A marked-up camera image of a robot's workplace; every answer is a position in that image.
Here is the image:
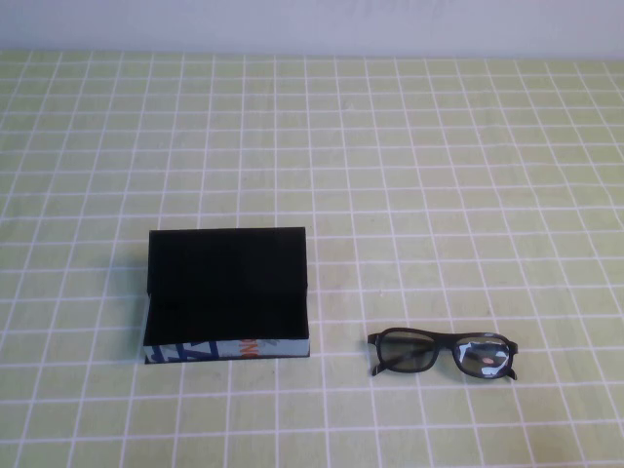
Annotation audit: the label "black printed glasses case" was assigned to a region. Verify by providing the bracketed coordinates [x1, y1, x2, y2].
[142, 226, 312, 367]

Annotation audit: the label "black framed glasses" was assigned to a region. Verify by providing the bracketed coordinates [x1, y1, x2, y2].
[366, 327, 522, 384]

